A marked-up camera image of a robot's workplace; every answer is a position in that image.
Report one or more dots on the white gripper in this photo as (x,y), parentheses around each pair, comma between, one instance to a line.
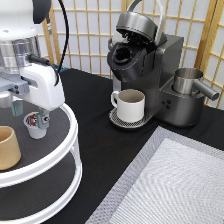
(37,85)

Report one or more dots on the white coffee pod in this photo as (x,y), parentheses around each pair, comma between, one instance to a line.
(32,128)

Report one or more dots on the grey pod coffee machine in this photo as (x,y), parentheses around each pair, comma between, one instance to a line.
(142,57)

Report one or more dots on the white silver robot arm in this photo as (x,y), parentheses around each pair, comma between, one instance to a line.
(19,45)

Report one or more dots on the white ceramic coffee mug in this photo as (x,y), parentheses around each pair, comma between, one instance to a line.
(130,105)

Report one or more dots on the tan ceramic cup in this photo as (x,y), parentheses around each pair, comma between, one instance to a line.
(9,148)

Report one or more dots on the white two-tier round shelf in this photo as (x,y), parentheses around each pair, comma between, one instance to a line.
(48,174)

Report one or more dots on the wooden shoji screen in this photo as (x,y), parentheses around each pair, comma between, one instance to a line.
(76,34)

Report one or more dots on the grey woven placemat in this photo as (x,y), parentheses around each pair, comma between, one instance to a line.
(172,180)

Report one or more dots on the steel milk frother jug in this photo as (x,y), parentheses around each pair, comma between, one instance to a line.
(188,81)

